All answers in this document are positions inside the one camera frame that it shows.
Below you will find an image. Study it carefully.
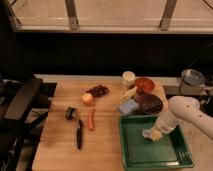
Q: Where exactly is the blue grey towel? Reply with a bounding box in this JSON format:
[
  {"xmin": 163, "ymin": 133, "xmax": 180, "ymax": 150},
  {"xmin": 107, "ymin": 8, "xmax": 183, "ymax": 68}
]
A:
[{"xmin": 142, "ymin": 129, "xmax": 151, "ymax": 139}]

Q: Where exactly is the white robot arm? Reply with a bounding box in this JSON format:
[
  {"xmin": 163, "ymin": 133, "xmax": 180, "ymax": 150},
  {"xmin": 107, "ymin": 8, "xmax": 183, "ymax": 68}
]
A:
[{"xmin": 150, "ymin": 96, "xmax": 213, "ymax": 141}]

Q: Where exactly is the green plastic tray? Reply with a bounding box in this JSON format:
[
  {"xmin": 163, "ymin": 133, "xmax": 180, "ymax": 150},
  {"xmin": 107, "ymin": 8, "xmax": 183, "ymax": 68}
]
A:
[{"xmin": 118, "ymin": 116, "xmax": 194, "ymax": 171}]

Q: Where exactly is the dark purple plate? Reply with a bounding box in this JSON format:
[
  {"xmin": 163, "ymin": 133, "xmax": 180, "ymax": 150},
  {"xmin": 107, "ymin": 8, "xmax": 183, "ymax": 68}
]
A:
[{"xmin": 134, "ymin": 93, "xmax": 163, "ymax": 115}]

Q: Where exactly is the blue sponge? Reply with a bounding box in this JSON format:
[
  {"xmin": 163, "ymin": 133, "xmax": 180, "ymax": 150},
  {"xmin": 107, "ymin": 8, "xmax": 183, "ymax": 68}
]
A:
[{"xmin": 118, "ymin": 99, "xmax": 139, "ymax": 115}]

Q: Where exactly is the pale corn cob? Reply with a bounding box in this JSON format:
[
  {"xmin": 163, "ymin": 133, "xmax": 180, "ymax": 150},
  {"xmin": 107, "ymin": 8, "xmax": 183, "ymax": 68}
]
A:
[{"xmin": 122, "ymin": 87, "xmax": 137, "ymax": 101}]

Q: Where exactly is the white cup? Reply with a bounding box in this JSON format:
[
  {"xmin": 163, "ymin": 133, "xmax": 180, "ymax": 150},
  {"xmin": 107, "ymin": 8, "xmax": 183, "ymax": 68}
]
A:
[{"xmin": 122, "ymin": 71, "xmax": 136, "ymax": 88}]

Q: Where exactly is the metal pot with lid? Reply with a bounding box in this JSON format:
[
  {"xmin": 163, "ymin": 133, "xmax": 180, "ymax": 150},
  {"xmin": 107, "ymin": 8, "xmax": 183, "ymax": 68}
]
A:
[{"xmin": 181, "ymin": 69, "xmax": 205, "ymax": 86}]

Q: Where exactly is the orange carrot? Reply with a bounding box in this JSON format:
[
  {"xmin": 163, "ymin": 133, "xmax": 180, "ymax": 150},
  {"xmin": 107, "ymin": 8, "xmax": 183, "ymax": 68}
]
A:
[{"xmin": 87, "ymin": 108, "xmax": 96, "ymax": 131}]

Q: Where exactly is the bunch of dark grapes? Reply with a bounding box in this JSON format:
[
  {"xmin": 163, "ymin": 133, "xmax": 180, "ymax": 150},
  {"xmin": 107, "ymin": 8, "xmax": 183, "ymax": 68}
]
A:
[{"xmin": 88, "ymin": 85, "xmax": 109, "ymax": 97}]

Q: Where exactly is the yellow apple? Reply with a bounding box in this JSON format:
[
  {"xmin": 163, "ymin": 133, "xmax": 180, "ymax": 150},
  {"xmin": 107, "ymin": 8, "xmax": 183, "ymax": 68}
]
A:
[{"xmin": 82, "ymin": 93, "xmax": 94, "ymax": 106}]

